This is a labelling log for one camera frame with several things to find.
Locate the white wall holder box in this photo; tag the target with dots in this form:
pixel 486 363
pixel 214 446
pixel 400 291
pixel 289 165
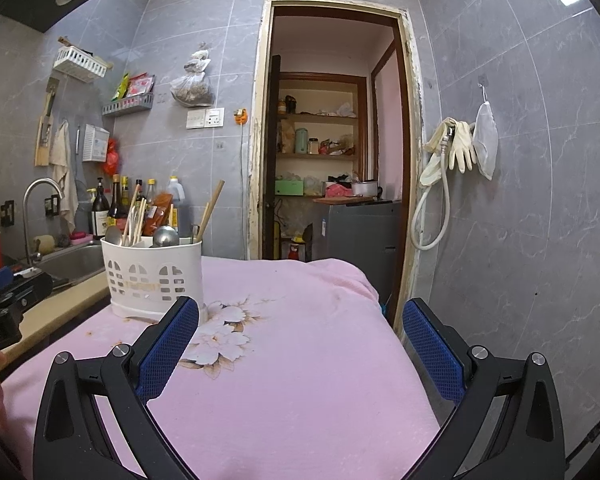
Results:
pixel 96 142

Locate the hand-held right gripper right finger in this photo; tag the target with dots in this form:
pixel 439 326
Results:
pixel 430 347

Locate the steel sink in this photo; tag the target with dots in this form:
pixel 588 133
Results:
pixel 75 260

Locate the dark bottle white label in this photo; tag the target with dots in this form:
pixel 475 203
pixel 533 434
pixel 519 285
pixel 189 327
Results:
pixel 100 220

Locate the wooden cutting board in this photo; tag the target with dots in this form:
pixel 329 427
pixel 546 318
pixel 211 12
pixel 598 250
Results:
pixel 42 155

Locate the wooden shelf unit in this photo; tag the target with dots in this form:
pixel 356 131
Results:
pixel 320 116

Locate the black wall bracket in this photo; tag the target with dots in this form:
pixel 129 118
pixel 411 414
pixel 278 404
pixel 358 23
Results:
pixel 52 205

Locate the metal spoon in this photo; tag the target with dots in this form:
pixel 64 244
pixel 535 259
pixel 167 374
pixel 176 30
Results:
pixel 113 235

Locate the gray wall shelf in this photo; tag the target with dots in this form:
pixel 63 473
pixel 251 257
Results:
pixel 128 105

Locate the yellow green snack packet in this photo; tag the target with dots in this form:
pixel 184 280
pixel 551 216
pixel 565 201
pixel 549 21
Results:
pixel 120 89

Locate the white cooker pot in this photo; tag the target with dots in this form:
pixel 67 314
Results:
pixel 364 188

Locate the small dark sauce bottle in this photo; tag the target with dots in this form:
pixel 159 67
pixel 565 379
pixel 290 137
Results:
pixel 138 187

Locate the hanging clear plastic bag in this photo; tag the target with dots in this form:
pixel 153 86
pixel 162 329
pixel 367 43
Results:
pixel 192 90

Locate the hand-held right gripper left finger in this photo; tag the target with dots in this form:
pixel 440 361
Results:
pixel 170 345

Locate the pink cloth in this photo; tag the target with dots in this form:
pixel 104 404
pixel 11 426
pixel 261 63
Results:
pixel 337 191

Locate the gray fridge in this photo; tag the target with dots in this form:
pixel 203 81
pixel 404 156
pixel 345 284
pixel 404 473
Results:
pixel 355 240

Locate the steel faucet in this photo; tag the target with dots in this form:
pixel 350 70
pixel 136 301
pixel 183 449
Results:
pixel 26 220

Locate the glass jar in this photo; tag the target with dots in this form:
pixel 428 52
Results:
pixel 313 146

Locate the red plastic bag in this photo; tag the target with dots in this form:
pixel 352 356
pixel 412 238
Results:
pixel 112 157

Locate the metal peeler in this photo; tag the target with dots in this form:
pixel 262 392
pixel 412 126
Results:
pixel 195 232

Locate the steel ladle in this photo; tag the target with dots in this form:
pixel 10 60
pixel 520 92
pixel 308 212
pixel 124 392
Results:
pixel 166 236

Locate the orange wall hook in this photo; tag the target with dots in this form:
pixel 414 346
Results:
pixel 240 116

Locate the cooking oil jug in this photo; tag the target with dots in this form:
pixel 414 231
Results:
pixel 176 200

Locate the white mesh bag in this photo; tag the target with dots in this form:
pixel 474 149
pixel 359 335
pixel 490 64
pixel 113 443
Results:
pixel 486 137

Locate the thin bamboo stick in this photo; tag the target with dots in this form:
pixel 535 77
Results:
pixel 171 215

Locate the red bottle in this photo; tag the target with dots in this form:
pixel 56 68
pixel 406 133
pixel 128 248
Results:
pixel 296 249

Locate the white plastic utensil basket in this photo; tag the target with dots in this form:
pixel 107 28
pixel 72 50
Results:
pixel 150 255

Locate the red spice bag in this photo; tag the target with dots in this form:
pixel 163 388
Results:
pixel 160 212

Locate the kitchen knife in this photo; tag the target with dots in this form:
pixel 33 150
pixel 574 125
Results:
pixel 51 100

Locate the pink floral blanket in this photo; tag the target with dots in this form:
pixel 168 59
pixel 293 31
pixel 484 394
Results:
pixel 290 370

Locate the beige towel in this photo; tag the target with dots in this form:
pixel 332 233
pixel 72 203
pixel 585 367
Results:
pixel 62 160

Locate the red snack packet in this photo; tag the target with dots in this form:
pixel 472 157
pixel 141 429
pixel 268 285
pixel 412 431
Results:
pixel 141 85

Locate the green thermos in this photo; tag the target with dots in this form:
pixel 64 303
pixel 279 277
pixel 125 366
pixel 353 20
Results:
pixel 301 141

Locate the dark soy sauce bottle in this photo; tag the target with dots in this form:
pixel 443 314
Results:
pixel 116 205

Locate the white wall switch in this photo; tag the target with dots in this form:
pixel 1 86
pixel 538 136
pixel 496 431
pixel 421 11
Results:
pixel 196 119

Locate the green box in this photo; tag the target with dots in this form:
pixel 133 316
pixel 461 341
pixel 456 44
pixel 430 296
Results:
pixel 289 187

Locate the wooden door frame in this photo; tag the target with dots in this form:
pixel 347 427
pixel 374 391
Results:
pixel 257 135

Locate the beige dish scrubber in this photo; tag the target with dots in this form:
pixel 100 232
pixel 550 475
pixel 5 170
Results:
pixel 44 244

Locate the white wall basket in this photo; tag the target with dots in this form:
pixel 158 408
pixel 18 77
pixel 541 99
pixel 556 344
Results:
pixel 80 64

